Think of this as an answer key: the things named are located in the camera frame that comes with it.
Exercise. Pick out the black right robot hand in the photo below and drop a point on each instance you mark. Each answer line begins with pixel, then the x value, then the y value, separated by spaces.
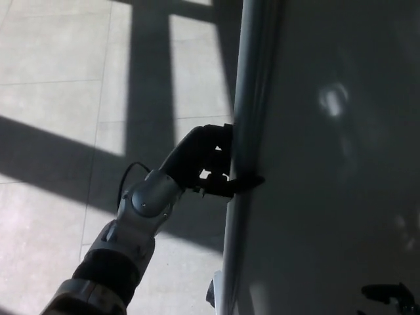
pixel 385 292

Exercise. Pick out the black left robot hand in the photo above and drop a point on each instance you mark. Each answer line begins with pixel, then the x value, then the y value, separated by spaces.
pixel 197 154

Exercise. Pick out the grey glossy door panel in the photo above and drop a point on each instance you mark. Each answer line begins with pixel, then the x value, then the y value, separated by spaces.
pixel 328 164

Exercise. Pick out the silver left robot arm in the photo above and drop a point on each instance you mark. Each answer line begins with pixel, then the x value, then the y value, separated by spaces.
pixel 131 223

